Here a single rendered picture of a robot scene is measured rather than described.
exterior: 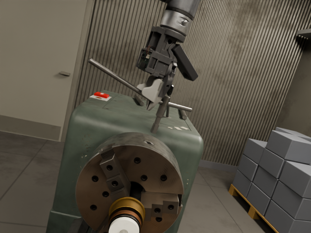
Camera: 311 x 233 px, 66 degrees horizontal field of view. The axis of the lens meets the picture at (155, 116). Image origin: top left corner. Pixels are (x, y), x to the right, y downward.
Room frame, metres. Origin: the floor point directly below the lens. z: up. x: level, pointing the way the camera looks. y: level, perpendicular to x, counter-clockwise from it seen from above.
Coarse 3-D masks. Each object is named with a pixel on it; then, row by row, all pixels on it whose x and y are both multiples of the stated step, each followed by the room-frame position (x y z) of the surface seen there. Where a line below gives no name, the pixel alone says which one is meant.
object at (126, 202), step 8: (120, 200) 0.54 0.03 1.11; (128, 200) 0.54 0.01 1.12; (136, 200) 0.55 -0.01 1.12; (112, 208) 0.53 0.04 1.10; (120, 208) 0.51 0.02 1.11; (128, 208) 0.52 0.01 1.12; (136, 208) 0.52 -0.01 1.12; (144, 208) 0.55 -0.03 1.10; (112, 216) 0.50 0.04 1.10; (120, 216) 0.49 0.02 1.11; (128, 216) 0.49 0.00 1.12; (136, 216) 0.50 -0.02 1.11; (144, 216) 0.55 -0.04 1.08
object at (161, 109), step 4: (164, 96) 0.67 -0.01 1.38; (168, 96) 0.68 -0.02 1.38; (164, 100) 0.67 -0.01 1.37; (168, 100) 0.67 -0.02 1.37; (160, 104) 0.67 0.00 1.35; (164, 104) 0.67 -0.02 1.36; (160, 108) 0.67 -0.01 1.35; (164, 108) 0.67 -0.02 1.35; (156, 112) 0.68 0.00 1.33; (160, 112) 0.67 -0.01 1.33; (164, 112) 0.67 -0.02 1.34; (156, 116) 0.68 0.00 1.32; (160, 116) 0.67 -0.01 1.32; (156, 120) 0.67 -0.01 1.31; (156, 124) 0.67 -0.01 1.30; (152, 128) 0.67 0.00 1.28; (156, 128) 0.67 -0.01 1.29; (152, 132) 0.67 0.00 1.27
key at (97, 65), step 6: (90, 60) 0.55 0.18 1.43; (96, 66) 0.56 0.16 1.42; (102, 66) 0.57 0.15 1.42; (108, 72) 0.58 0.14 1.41; (114, 78) 0.59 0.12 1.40; (120, 78) 0.60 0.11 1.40; (126, 84) 0.61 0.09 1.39; (138, 90) 0.63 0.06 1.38; (162, 102) 0.67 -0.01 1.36; (168, 102) 0.68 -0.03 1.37; (180, 108) 0.70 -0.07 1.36; (186, 108) 0.71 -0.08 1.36
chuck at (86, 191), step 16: (112, 144) 0.66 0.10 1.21; (128, 144) 0.63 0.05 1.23; (144, 144) 0.65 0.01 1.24; (160, 144) 0.71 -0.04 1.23; (96, 160) 0.62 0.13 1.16; (128, 160) 0.63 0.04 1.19; (144, 160) 0.63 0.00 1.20; (160, 160) 0.63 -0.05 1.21; (80, 176) 0.62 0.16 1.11; (96, 176) 0.63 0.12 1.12; (128, 176) 0.63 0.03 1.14; (144, 176) 0.63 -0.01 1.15; (160, 176) 0.64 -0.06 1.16; (176, 176) 0.64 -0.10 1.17; (80, 192) 0.62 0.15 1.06; (96, 192) 0.62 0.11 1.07; (160, 192) 0.64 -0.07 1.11; (176, 192) 0.64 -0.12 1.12; (80, 208) 0.62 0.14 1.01; (96, 208) 0.63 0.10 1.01; (96, 224) 0.63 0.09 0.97; (144, 224) 0.64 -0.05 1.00; (160, 224) 0.64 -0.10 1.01
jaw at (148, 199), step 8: (144, 192) 0.63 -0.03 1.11; (152, 192) 0.63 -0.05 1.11; (144, 200) 0.59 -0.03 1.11; (152, 200) 0.59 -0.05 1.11; (160, 200) 0.60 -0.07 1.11; (168, 200) 0.60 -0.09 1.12; (176, 200) 0.61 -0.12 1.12; (152, 208) 0.58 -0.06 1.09; (160, 208) 0.58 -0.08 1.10; (168, 208) 0.60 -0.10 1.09; (176, 208) 0.60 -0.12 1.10; (152, 216) 0.58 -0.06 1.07; (160, 216) 0.58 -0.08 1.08
